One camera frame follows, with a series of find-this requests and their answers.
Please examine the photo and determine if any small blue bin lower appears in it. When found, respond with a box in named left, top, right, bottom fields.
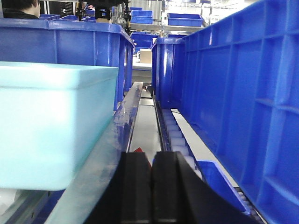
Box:
left=197, top=160, right=250, bottom=216

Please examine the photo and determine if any blue crate behind right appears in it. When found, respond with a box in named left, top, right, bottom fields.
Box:
left=151, top=37, right=185, bottom=109

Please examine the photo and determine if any large blue crate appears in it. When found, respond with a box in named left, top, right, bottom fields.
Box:
left=179, top=0, right=299, bottom=224
left=0, top=18, right=135, bottom=105

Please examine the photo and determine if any red package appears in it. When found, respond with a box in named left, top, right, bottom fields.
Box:
left=134, top=147, right=143, bottom=153

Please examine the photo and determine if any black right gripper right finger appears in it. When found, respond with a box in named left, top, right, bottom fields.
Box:
left=152, top=152, right=256, bottom=224

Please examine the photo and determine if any white roller conveyor track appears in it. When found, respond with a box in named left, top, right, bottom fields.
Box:
left=154, top=100, right=263, bottom=224

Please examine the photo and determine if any person in black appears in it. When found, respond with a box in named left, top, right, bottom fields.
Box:
left=1, top=0, right=41, bottom=19

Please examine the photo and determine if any blue bin on far shelf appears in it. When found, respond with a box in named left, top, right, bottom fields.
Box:
left=167, top=13, right=203, bottom=27

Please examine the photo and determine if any cardboard box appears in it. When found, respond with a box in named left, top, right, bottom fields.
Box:
left=140, top=49, right=152, bottom=63

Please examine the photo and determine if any large blue crate right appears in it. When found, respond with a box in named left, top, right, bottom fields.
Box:
left=179, top=0, right=299, bottom=224

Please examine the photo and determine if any light blue plastic bin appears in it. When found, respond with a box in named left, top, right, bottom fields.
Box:
left=0, top=61, right=118, bottom=190

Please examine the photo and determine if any large blue crate left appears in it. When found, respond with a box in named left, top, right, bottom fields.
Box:
left=0, top=18, right=135, bottom=105

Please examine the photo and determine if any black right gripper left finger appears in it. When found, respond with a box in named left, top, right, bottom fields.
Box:
left=84, top=152, right=151, bottom=224

